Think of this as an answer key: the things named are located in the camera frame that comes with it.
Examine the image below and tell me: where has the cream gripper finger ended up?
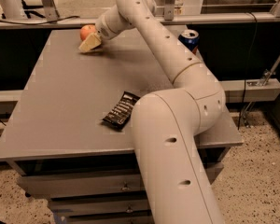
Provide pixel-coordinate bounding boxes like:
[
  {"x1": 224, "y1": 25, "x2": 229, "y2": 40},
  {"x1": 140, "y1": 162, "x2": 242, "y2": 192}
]
[{"x1": 78, "y1": 33, "x2": 102, "y2": 52}]

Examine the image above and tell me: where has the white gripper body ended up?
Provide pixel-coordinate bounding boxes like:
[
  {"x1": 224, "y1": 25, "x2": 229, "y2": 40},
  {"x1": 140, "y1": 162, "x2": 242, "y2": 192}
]
[{"x1": 95, "y1": 7, "x2": 128, "y2": 40}]

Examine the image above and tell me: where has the red apple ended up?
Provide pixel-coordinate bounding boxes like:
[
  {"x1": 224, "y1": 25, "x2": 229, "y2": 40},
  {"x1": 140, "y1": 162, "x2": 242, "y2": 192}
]
[{"x1": 80, "y1": 24, "x2": 96, "y2": 41}]

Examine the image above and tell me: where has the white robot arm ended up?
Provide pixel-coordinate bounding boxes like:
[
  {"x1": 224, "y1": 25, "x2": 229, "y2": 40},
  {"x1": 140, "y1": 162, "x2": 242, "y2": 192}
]
[{"x1": 79, "y1": 0, "x2": 225, "y2": 224}]

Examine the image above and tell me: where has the black rxbar chocolate wrapper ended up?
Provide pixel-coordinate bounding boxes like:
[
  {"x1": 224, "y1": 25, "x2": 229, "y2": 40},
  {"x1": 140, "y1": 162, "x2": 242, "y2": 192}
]
[{"x1": 102, "y1": 91, "x2": 139, "y2": 130}]

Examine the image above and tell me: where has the blue pepsi soda can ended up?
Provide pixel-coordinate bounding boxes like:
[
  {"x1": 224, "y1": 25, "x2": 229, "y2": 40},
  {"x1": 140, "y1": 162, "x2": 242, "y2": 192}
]
[{"x1": 178, "y1": 29, "x2": 200, "y2": 53}]

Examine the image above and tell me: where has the grey drawer cabinet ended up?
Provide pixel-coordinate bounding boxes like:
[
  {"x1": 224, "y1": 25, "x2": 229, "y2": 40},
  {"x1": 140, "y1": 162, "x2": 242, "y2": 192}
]
[{"x1": 0, "y1": 24, "x2": 245, "y2": 224}]

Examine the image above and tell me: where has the top grey drawer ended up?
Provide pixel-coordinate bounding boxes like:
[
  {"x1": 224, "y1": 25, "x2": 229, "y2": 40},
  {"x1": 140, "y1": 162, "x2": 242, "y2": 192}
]
[{"x1": 18, "y1": 163, "x2": 147, "y2": 199}]

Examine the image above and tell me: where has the grey drawer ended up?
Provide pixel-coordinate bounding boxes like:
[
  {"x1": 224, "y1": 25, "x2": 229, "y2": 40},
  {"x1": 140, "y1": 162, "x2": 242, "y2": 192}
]
[
  {"x1": 49, "y1": 191, "x2": 149, "y2": 217},
  {"x1": 60, "y1": 210, "x2": 154, "y2": 224},
  {"x1": 18, "y1": 163, "x2": 147, "y2": 199}
]

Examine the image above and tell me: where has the middle grey drawer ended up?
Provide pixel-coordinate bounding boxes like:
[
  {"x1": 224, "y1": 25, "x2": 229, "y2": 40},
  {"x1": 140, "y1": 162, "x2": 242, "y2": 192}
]
[{"x1": 49, "y1": 191, "x2": 149, "y2": 217}]

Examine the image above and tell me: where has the bottom grey drawer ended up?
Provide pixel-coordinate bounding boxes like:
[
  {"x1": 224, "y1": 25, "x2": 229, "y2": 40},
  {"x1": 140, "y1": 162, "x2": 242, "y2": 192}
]
[{"x1": 60, "y1": 210, "x2": 154, "y2": 224}]

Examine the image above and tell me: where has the black cable on rail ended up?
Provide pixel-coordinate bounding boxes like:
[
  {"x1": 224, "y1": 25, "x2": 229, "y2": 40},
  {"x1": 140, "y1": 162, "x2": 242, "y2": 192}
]
[{"x1": 0, "y1": 15, "x2": 82, "y2": 26}]

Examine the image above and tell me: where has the white pipe post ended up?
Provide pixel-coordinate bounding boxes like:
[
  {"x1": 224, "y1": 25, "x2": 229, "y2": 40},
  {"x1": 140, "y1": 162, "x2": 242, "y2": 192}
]
[{"x1": 0, "y1": 0, "x2": 27, "y2": 20}]

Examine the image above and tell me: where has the hanging black cable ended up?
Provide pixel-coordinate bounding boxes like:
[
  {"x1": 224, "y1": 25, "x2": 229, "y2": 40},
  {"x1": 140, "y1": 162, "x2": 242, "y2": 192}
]
[{"x1": 237, "y1": 12, "x2": 259, "y2": 131}]

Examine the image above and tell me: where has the grey metal rail frame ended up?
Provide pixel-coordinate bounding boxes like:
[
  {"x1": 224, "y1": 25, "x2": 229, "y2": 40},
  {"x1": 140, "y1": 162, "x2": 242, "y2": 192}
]
[{"x1": 0, "y1": 7, "x2": 280, "y2": 30}]

